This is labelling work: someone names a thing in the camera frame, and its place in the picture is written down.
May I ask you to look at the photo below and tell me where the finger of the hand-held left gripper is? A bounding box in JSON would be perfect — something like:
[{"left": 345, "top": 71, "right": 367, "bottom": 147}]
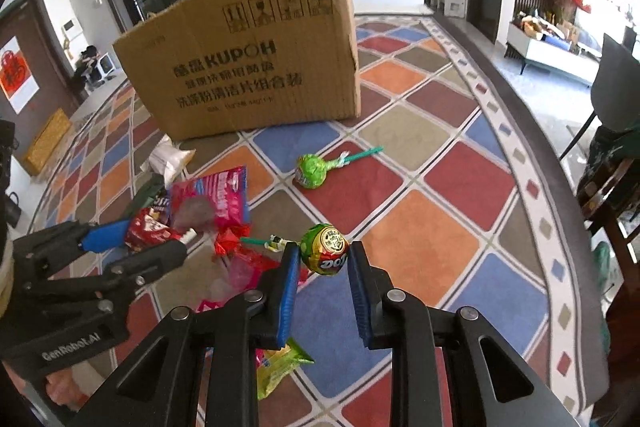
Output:
[
  {"left": 19, "top": 240, "right": 189, "bottom": 309},
  {"left": 11, "top": 218, "right": 134, "bottom": 282}
]

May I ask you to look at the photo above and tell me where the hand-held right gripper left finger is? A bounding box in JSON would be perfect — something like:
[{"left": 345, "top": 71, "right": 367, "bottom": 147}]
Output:
[{"left": 65, "top": 242, "right": 301, "bottom": 427}]

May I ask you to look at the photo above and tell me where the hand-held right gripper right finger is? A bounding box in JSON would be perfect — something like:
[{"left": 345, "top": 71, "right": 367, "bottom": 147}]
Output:
[{"left": 347, "top": 241, "right": 585, "bottom": 427}]

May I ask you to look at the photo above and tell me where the green red lollipop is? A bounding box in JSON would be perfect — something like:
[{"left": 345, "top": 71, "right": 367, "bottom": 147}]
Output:
[{"left": 240, "top": 223, "right": 350, "bottom": 277}]

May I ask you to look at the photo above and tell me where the brown cardboard box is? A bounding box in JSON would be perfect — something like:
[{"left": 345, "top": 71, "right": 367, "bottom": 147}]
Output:
[{"left": 112, "top": 0, "right": 362, "bottom": 142}]

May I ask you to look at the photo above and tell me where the clear red snack packet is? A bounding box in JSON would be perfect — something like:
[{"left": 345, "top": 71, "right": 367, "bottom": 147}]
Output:
[{"left": 197, "top": 252, "right": 311, "bottom": 314}]

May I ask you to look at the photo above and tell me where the dark green snack packet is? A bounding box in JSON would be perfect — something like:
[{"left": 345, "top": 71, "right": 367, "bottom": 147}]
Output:
[{"left": 131, "top": 174, "right": 173, "bottom": 219}]

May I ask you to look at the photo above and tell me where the small red candy wrapper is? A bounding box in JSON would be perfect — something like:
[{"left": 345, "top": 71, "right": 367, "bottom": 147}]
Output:
[{"left": 215, "top": 227, "right": 247, "bottom": 259}]

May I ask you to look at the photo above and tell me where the pink snack packet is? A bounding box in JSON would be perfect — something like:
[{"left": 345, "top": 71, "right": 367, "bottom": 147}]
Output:
[{"left": 167, "top": 165, "right": 252, "bottom": 234}]

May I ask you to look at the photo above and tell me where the white snack packet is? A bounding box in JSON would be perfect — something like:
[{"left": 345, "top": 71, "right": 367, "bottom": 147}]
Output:
[{"left": 148, "top": 134, "right": 197, "bottom": 188}]

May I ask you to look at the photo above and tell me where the colourful checked rug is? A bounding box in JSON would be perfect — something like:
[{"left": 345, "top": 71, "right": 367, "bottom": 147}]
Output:
[{"left": 25, "top": 14, "right": 617, "bottom": 427}]

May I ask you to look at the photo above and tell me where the lollipop with green wrapper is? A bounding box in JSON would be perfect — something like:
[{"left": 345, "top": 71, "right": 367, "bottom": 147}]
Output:
[{"left": 294, "top": 146, "right": 385, "bottom": 191}]

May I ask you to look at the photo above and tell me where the brown wooden door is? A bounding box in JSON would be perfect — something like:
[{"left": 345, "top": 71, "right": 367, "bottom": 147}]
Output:
[{"left": 0, "top": 0, "right": 72, "bottom": 158}]

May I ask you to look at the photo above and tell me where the red and white door poster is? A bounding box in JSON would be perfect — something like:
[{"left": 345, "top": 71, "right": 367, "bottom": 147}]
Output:
[{"left": 0, "top": 36, "right": 39, "bottom": 114}]

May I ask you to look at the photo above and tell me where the brown wooden chair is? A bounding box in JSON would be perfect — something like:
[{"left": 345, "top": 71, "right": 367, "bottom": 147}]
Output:
[{"left": 575, "top": 127, "right": 640, "bottom": 269}]

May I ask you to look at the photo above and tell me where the white low cabinet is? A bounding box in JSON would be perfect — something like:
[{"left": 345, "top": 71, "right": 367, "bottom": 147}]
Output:
[{"left": 505, "top": 19, "right": 602, "bottom": 88}]

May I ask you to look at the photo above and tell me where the clutter on cabinet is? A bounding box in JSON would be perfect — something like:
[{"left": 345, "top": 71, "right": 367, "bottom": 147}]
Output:
[{"left": 517, "top": 8, "right": 602, "bottom": 54}]

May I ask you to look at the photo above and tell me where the dark grey chair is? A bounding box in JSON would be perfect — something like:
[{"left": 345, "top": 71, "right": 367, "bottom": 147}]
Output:
[{"left": 557, "top": 33, "right": 640, "bottom": 158}]

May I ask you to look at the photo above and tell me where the white wall intercom panel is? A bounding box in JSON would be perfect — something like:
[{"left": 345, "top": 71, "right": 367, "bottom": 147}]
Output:
[{"left": 62, "top": 20, "right": 84, "bottom": 54}]

